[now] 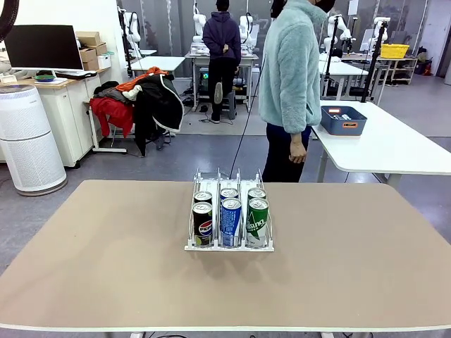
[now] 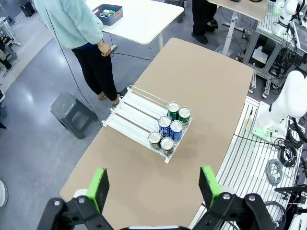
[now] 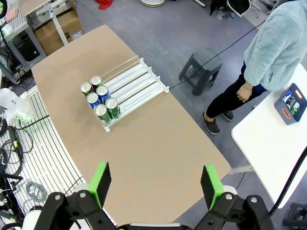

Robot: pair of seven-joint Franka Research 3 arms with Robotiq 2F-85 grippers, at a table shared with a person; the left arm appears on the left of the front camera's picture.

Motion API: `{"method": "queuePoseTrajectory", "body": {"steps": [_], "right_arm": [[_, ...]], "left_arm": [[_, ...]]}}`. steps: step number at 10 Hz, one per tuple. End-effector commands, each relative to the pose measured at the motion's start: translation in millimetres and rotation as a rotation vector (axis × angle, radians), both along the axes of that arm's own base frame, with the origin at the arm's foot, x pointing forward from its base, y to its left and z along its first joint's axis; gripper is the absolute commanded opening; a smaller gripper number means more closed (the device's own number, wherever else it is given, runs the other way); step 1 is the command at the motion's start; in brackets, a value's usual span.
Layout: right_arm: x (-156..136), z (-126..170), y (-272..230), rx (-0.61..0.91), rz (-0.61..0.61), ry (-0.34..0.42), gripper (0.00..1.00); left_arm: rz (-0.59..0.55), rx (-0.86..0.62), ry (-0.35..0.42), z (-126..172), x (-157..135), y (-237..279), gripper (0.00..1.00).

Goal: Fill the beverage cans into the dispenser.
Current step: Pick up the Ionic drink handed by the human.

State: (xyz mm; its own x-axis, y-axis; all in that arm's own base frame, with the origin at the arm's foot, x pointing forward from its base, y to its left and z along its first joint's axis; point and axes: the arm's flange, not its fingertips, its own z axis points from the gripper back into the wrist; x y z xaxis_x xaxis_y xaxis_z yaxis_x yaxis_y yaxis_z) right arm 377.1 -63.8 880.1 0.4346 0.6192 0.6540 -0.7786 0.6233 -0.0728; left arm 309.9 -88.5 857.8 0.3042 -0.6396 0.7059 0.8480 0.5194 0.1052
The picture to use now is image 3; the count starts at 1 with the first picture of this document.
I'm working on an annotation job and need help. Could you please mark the large cardboard box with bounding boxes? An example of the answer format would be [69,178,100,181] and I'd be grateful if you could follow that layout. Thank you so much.
[33,7,83,56]

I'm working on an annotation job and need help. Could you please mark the black plastic stool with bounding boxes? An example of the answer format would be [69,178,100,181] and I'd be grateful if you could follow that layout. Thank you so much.
[282,202,307,230]

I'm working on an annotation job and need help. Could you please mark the pink cloth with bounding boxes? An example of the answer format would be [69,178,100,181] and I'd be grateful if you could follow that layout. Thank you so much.
[6,8,20,22]

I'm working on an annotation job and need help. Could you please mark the blue bin with orange handles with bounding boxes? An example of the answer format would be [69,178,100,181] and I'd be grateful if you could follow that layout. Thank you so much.
[274,83,307,126]

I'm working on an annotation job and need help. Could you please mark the thin black floor cable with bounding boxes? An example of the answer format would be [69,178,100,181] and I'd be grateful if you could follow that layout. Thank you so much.
[167,20,268,89]

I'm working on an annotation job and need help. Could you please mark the clear acrylic can rack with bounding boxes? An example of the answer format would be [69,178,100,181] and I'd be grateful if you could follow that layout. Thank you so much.
[80,55,170,132]

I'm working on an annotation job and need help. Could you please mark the grey plastic stool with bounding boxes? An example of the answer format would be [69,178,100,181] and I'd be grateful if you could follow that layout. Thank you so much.
[178,47,223,96]

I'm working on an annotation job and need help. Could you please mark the light wooden desk top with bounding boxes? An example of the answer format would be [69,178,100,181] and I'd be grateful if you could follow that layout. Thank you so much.
[18,0,53,17]

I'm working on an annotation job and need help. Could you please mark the aluminium frame rack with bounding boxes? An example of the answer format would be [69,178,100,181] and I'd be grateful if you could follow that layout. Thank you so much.
[0,14,47,84]

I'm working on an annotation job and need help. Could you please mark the black computer tower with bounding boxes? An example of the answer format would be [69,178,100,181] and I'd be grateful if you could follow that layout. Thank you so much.
[12,33,40,63]

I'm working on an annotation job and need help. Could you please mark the white metal pole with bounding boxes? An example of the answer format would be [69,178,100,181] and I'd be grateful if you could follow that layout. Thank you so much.
[47,1,69,46]

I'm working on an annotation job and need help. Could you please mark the grey coiled cable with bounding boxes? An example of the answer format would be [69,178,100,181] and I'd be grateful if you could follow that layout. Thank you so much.
[24,181,47,204]

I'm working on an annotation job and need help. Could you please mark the person's right forearm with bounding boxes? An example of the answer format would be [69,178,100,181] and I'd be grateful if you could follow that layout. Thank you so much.
[243,40,276,87]

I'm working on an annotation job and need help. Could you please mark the black corrugated cable hose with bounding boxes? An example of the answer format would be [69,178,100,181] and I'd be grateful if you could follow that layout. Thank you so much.
[268,147,307,215]

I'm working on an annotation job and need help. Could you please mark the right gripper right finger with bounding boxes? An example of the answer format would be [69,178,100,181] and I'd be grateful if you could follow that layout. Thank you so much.
[191,164,276,230]

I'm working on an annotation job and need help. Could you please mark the white ribbed round base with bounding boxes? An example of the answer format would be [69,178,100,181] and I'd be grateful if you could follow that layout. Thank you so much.
[140,0,165,7]

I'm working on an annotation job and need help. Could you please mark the person in teal fleece jacket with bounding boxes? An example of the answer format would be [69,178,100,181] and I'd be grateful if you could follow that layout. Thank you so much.
[201,0,307,135]

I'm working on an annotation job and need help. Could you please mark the person's right hand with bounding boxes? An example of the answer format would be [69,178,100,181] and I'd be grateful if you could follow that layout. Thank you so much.
[236,83,254,103]

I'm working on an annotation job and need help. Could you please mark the red crumpled cloth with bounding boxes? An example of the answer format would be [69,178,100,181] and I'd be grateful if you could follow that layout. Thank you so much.
[95,0,113,10]

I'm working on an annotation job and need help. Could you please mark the black cable bundle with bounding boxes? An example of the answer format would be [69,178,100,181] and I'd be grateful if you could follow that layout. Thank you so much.
[0,119,34,173]

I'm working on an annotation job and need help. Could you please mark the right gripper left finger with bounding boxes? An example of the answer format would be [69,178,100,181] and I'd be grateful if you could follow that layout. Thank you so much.
[35,161,118,230]

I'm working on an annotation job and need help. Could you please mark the black office chair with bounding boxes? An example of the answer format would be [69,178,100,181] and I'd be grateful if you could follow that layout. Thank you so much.
[210,0,251,17]

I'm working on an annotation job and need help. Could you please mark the white table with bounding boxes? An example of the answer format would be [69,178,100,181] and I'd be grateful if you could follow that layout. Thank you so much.
[231,63,307,209]

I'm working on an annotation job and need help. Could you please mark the white slatted platform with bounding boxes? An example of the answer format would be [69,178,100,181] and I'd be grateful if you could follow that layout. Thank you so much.
[0,85,87,230]

